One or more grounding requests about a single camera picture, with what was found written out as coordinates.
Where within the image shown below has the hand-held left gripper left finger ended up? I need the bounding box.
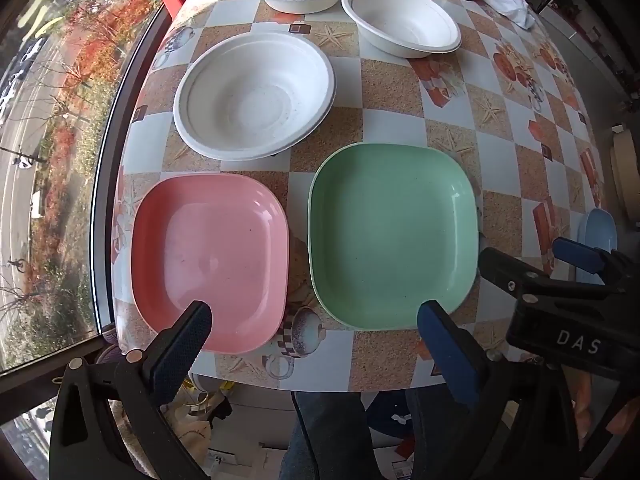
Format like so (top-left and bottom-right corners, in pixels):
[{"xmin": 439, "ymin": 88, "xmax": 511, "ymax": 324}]
[{"xmin": 47, "ymin": 300, "xmax": 216, "ymax": 480}]

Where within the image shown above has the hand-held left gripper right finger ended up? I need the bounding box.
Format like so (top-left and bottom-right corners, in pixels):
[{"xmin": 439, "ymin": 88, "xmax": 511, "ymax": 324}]
[{"xmin": 416, "ymin": 299, "xmax": 616, "ymax": 480}]

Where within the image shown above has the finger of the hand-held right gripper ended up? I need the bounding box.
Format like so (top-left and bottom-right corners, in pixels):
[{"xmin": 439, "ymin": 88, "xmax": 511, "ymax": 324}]
[
  {"xmin": 552, "ymin": 237, "xmax": 640, "ymax": 291},
  {"xmin": 477, "ymin": 247, "xmax": 551, "ymax": 306}
]

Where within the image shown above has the blue square plate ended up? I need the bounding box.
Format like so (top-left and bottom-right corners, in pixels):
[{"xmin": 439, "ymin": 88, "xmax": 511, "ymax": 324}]
[{"xmin": 577, "ymin": 207, "xmax": 618, "ymax": 283}]

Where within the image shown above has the pink square plate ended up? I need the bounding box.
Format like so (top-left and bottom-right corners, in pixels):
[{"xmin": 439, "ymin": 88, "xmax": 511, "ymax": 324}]
[{"xmin": 131, "ymin": 172, "xmax": 291, "ymax": 353}]

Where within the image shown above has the green square plate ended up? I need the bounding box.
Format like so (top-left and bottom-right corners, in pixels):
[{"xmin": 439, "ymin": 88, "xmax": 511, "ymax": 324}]
[{"xmin": 307, "ymin": 142, "xmax": 480, "ymax": 331}]

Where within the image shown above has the dark blue round object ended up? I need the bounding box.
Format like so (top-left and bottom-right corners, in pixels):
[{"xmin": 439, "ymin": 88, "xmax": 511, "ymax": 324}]
[{"xmin": 365, "ymin": 390, "xmax": 416, "ymax": 436}]

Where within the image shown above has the beige cloth bag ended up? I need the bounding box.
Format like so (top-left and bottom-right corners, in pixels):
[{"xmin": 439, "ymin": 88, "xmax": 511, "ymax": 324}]
[{"xmin": 170, "ymin": 375, "xmax": 236, "ymax": 461}]

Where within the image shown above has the beige round stool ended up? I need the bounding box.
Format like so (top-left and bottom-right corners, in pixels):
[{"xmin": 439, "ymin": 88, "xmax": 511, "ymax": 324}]
[{"xmin": 610, "ymin": 125, "xmax": 640, "ymax": 221}]

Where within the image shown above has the person's left leg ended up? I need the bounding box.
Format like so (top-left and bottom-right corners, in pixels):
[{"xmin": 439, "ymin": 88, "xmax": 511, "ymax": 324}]
[{"xmin": 280, "ymin": 390, "xmax": 373, "ymax": 480}]

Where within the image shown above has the printed checkered tablecloth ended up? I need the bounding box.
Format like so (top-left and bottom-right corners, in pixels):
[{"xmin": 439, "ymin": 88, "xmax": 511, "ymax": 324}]
[{"xmin": 112, "ymin": 0, "xmax": 608, "ymax": 393}]

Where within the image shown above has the white crumpled cloth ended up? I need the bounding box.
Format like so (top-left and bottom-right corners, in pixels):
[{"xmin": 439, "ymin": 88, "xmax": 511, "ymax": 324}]
[{"xmin": 480, "ymin": 0, "xmax": 536, "ymax": 29}]

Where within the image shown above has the black window frame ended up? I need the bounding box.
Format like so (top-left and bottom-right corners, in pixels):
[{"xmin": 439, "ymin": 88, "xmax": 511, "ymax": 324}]
[{"xmin": 0, "ymin": 0, "xmax": 173, "ymax": 408}]

